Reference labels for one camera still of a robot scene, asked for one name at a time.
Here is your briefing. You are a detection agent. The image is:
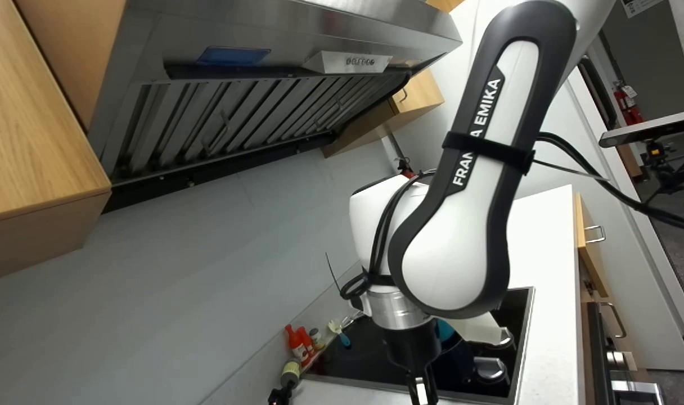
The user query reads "red bottle white label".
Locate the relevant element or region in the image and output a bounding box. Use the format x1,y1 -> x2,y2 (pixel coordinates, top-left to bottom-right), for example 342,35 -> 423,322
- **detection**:
284,322 -> 322,363

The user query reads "wooden cabinet door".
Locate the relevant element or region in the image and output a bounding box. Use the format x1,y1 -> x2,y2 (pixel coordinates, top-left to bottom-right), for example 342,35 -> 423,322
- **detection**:
591,246 -> 642,376

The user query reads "grey table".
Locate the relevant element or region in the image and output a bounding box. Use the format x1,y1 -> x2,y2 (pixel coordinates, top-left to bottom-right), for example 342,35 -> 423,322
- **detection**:
595,107 -> 684,150

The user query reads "black glass cooktop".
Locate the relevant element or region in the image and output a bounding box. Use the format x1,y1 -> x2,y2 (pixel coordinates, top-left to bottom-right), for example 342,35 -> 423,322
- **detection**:
310,285 -> 536,405

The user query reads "teal cooking pot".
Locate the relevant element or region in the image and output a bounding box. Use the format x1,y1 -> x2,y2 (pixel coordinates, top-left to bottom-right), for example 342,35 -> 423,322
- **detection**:
429,318 -> 466,354

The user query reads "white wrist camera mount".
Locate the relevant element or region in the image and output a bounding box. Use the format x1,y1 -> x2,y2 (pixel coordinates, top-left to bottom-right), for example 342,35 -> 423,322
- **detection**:
444,309 -> 512,348

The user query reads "teal handled utensil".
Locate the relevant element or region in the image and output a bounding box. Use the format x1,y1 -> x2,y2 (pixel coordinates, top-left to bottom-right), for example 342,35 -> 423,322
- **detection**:
323,318 -> 356,350

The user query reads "dark bottle yellow label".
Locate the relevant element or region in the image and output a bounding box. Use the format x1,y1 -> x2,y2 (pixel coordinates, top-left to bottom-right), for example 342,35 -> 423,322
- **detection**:
266,358 -> 309,405

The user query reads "long wooden fascia panel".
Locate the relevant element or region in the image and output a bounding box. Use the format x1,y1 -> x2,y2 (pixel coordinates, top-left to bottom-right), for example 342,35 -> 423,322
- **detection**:
573,300 -> 594,405

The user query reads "silver oven knob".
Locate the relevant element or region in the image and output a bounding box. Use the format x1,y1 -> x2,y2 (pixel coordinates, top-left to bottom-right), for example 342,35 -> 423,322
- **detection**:
603,347 -> 630,370

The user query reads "small wooden wall cabinet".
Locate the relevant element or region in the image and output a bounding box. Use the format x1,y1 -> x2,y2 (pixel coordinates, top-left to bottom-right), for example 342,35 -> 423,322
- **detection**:
322,70 -> 445,159

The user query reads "silver drawer handle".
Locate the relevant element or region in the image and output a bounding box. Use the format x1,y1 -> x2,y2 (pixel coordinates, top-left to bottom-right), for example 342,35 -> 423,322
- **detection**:
580,220 -> 607,248

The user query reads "red fire extinguisher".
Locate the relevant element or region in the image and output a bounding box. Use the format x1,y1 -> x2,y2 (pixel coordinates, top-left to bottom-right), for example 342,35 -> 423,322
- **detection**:
612,80 -> 646,129

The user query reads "silver oven handle bar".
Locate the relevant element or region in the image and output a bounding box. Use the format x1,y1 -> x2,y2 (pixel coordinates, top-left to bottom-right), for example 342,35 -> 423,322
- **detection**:
610,377 -> 665,405

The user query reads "stainless steel range hood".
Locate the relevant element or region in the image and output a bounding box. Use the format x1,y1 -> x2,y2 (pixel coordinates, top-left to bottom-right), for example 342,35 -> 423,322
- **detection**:
86,0 -> 463,213

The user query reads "black equipment stand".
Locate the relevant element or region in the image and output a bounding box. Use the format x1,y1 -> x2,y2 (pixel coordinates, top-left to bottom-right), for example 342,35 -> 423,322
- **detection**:
638,136 -> 684,199

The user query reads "black built-in oven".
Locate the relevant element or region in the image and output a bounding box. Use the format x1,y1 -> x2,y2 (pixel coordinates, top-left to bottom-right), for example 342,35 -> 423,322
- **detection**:
584,300 -> 665,405

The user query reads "silver cabinet door handle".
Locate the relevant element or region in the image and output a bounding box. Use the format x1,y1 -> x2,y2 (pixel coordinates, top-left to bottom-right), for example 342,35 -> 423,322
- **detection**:
594,295 -> 627,342

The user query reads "large wooden wall cabinet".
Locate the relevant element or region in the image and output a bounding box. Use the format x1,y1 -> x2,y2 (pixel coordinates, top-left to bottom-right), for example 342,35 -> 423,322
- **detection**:
0,0 -> 129,285

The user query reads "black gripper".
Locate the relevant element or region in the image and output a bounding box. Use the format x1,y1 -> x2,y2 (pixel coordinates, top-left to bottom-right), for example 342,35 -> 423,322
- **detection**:
381,319 -> 444,405

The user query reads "wooden drawer front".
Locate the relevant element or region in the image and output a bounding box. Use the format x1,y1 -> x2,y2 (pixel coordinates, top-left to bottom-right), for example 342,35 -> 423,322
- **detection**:
572,189 -> 615,304

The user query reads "silver cooktop knob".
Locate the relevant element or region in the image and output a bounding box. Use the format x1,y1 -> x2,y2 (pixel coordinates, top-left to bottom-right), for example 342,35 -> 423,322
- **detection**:
493,323 -> 517,348
471,354 -> 511,387

